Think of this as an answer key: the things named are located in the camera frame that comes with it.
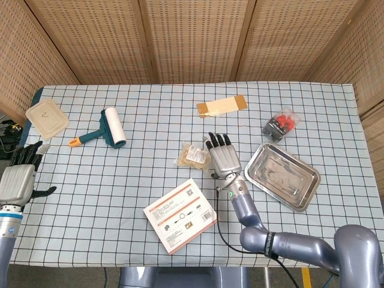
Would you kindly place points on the blue checked tablecloth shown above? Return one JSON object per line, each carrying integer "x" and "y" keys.
{"x": 135, "y": 168}

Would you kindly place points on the brown cardboard strip with tape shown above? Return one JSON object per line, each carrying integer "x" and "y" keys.
{"x": 222, "y": 105}

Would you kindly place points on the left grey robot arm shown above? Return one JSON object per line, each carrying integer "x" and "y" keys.
{"x": 7, "y": 228}

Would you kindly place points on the clear bag red black parts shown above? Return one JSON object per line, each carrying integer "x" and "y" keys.
{"x": 280, "y": 124}

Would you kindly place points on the white orange product box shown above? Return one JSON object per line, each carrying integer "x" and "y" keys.
{"x": 180, "y": 214}

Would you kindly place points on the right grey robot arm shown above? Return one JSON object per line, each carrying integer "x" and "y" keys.
{"x": 282, "y": 243}

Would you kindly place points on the woven bamboo screen panel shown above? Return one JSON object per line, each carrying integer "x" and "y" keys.
{"x": 195, "y": 39}
{"x": 21, "y": 54}
{"x": 360, "y": 51}
{"x": 291, "y": 39}
{"x": 375, "y": 135}
{"x": 96, "y": 39}

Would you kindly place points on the beige pulp container lid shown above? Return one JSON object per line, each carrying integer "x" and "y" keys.
{"x": 46, "y": 118}

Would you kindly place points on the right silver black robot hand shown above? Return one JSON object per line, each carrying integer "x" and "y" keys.
{"x": 223, "y": 159}

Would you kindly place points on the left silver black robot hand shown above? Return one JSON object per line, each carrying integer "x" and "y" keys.
{"x": 18, "y": 183}

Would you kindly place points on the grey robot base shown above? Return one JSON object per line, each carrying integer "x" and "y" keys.
{"x": 183, "y": 277}

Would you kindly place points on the stainless steel rectangular tray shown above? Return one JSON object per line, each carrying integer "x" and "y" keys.
{"x": 282, "y": 177}

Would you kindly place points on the packaged snack bag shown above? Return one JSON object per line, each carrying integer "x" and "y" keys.
{"x": 193, "y": 156}

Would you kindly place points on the teal lint roller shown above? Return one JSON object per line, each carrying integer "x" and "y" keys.
{"x": 115, "y": 127}

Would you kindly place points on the metal table leg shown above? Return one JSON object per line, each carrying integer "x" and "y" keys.
{"x": 266, "y": 277}

